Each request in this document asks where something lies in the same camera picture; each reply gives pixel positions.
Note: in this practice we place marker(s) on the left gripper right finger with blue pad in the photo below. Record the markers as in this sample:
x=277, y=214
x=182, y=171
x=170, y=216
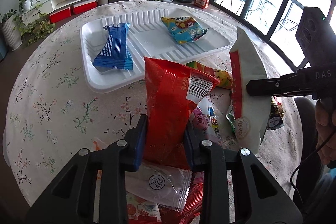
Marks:
x=258, y=197

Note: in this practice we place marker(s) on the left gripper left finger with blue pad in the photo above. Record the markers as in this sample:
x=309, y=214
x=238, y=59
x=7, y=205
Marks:
x=92, y=183

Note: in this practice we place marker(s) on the orange fruit print pack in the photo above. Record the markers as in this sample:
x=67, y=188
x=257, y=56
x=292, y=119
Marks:
x=141, y=211

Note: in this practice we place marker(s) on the small red wafer pack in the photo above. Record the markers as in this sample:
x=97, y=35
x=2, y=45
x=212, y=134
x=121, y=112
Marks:
x=193, y=207

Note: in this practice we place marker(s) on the black snack bag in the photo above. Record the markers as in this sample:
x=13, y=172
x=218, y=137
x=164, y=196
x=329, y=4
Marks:
x=276, y=116

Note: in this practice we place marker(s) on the green snack pack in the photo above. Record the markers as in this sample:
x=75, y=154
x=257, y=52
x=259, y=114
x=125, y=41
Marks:
x=231, y=118

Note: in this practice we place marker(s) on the white red snack bag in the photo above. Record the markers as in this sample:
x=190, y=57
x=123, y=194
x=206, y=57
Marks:
x=251, y=108

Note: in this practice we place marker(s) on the clear orange trim snack pack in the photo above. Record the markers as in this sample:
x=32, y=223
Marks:
x=163, y=185

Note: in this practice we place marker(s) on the pink cartoon snack pack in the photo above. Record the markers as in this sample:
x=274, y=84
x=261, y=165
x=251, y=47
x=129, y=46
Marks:
x=204, y=120

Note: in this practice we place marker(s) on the orange cartoon snack pack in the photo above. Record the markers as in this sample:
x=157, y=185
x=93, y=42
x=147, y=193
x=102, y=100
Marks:
x=224, y=77

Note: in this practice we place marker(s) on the panda blue snack bag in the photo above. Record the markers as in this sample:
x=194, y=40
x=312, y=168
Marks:
x=184, y=29

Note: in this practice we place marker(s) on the red foil snack bag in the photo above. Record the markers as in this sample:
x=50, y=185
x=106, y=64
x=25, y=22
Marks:
x=173, y=91

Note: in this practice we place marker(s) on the blue mini roll cake pack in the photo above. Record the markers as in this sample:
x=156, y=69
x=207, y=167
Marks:
x=115, y=53

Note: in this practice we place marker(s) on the person right hand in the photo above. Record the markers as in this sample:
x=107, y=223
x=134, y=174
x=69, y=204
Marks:
x=325, y=126

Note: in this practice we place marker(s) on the floral round tablecloth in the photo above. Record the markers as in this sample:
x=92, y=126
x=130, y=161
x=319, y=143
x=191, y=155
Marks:
x=52, y=113

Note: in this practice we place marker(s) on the red snack box on floor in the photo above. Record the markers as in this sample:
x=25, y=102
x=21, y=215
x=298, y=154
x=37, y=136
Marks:
x=203, y=4

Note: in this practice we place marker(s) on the white plastic tray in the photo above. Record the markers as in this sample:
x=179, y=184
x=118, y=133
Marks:
x=147, y=37

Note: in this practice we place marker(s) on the trailing pothos plant left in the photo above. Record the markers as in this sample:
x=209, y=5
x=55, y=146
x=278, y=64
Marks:
x=32, y=24

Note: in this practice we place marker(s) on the red storage box left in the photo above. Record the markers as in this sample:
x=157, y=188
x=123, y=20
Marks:
x=60, y=15

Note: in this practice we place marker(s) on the red storage box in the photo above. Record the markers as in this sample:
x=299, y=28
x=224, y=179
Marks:
x=81, y=7
x=60, y=15

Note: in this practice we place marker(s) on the red storage box right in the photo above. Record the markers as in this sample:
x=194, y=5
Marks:
x=81, y=7

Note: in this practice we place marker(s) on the plant ribbed white pot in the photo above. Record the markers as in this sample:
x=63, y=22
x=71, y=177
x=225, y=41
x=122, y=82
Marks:
x=9, y=29

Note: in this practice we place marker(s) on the small grey flower pot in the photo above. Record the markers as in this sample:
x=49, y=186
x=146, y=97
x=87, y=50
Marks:
x=102, y=2

